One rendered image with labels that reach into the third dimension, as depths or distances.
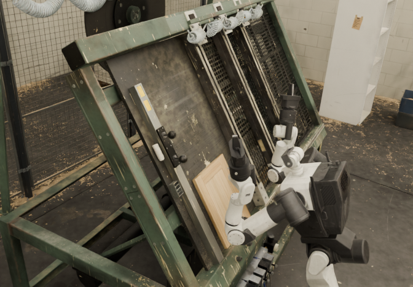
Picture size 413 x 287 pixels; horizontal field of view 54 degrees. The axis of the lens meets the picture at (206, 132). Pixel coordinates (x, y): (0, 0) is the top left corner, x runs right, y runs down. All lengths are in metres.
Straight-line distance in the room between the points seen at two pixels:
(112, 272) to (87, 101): 0.93
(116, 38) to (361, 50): 4.33
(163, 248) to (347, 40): 4.44
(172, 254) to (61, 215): 2.25
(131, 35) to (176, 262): 1.01
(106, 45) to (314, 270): 1.43
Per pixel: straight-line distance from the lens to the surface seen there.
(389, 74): 7.21
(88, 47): 1.69
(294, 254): 3.58
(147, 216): 1.80
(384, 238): 4.02
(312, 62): 7.53
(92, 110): 1.73
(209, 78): 2.29
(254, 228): 1.86
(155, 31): 2.02
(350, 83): 5.89
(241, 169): 1.66
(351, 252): 2.09
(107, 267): 2.27
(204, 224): 2.03
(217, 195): 2.19
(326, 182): 1.87
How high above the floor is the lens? 2.37
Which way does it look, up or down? 27 degrees down
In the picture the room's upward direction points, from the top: 3 degrees clockwise
